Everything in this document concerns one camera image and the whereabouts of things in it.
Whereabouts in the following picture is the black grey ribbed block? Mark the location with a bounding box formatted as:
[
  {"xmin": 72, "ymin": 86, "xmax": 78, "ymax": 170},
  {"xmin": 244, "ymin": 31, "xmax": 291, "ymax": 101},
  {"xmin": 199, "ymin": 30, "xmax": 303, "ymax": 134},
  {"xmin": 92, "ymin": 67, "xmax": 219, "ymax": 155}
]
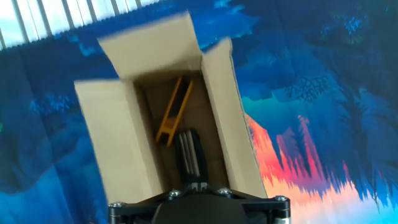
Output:
[{"xmin": 173, "ymin": 128, "xmax": 208, "ymax": 184}]

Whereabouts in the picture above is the forest sunset print cloth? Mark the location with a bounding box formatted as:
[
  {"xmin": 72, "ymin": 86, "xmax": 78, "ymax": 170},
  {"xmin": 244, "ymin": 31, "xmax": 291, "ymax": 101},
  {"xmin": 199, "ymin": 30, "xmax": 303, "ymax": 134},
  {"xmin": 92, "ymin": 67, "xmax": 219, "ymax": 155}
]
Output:
[{"xmin": 0, "ymin": 0, "xmax": 398, "ymax": 224}]

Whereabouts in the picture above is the brown cardboard box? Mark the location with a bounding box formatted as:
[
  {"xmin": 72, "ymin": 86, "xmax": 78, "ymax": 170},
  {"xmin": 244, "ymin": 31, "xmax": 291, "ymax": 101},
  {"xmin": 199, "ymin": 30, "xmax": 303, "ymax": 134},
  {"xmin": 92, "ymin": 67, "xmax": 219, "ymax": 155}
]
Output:
[{"xmin": 73, "ymin": 11, "xmax": 269, "ymax": 205}]

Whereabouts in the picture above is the yellow plastic tool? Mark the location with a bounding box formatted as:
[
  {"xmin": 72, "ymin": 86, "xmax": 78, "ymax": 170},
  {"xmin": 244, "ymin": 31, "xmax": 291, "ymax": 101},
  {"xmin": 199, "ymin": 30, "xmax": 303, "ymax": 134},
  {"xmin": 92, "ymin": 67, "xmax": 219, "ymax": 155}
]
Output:
[{"xmin": 154, "ymin": 76, "xmax": 194, "ymax": 147}]

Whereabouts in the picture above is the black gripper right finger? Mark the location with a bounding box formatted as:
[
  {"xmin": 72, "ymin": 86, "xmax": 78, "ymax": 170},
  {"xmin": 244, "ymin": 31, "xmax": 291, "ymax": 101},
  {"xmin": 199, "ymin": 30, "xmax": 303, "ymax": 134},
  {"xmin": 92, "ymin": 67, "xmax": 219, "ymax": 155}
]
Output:
[{"xmin": 198, "ymin": 182, "xmax": 292, "ymax": 224}]

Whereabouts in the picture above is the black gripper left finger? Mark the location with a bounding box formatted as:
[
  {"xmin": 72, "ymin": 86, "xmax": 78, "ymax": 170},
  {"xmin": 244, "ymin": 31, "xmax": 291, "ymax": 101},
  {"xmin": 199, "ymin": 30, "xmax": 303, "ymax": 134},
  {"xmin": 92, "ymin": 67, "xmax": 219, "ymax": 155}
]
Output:
[{"xmin": 108, "ymin": 182, "xmax": 200, "ymax": 224}]

